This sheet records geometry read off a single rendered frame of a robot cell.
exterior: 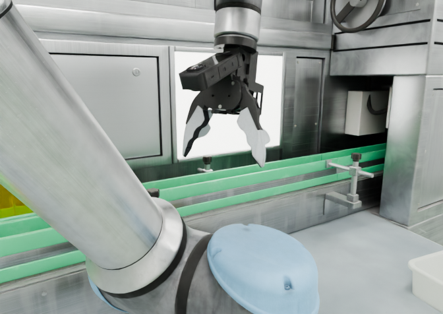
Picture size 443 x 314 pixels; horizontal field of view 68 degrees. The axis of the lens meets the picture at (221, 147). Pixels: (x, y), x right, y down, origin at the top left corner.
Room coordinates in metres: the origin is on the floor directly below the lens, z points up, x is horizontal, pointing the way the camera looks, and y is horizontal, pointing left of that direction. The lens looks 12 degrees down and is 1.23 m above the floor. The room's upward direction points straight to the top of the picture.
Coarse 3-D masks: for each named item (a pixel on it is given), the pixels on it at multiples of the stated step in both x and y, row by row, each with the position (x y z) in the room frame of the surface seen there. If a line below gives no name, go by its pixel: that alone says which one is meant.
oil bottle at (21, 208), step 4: (16, 200) 0.62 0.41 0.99; (16, 204) 0.62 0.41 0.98; (20, 204) 0.62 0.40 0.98; (24, 204) 0.63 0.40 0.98; (16, 208) 0.62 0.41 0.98; (20, 208) 0.62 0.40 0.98; (24, 208) 0.63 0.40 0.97; (28, 208) 0.63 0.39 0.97; (16, 212) 0.62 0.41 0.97; (20, 212) 0.62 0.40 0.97; (24, 212) 0.63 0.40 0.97; (28, 212) 0.63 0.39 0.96
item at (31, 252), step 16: (0, 240) 0.51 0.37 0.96; (16, 240) 0.52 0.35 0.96; (32, 240) 0.54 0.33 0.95; (48, 240) 0.55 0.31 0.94; (64, 240) 0.56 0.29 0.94; (0, 256) 0.51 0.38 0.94; (16, 256) 0.53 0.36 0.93; (32, 256) 0.54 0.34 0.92; (48, 256) 0.55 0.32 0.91; (64, 256) 0.56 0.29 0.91; (80, 256) 0.58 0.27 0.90; (0, 272) 0.51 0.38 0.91; (16, 272) 0.52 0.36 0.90; (32, 272) 0.53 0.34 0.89
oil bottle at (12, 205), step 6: (0, 186) 0.61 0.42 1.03; (0, 192) 0.60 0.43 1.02; (6, 192) 0.61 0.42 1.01; (0, 198) 0.60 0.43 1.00; (6, 198) 0.61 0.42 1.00; (12, 198) 0.62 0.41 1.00; (0, 204) 0.60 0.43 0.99; (6, 204) 0.61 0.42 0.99; (12, 204) 0.61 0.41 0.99; (0, 210) 0.60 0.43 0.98; (6, 210) 0.61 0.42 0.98; (12, 210) 0.61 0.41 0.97; (0, 216) 0.60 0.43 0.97; (6, 216) 0.61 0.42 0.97
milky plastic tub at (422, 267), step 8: (424, 256) 0.70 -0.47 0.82; (432, 256) 0.71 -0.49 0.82; (440, 256) 0.71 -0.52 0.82; (408, 264) 0.68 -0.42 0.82; (416, 264) 0.68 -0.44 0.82; (424, 264) 0.69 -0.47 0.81; (432, 264) 0.70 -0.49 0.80; (440, 264) 0.71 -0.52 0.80; (416, 272) 0.65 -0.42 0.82; (424, 272) 0.64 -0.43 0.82; (432, 272) 0.70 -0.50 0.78; (440, 272) 0.71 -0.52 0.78; (416, 280) 0.66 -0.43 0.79; (424, 280) 0.64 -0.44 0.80; (432, 280) 0.61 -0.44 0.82; (440, 280) 0.71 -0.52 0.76; (416, 288) 0.66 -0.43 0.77; (424, 288) 0.64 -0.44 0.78; (432, 288) 0.62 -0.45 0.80; (440, 288) 0.61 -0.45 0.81; (416, 296) 0.66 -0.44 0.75; (424, 296) 0.64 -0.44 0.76; (432, 296) 0.62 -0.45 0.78; (440, 296) 0.61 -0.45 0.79; (432, 304) 0.62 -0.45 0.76; (440, 304) 0.61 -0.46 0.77; (440, 312) 0.61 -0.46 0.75
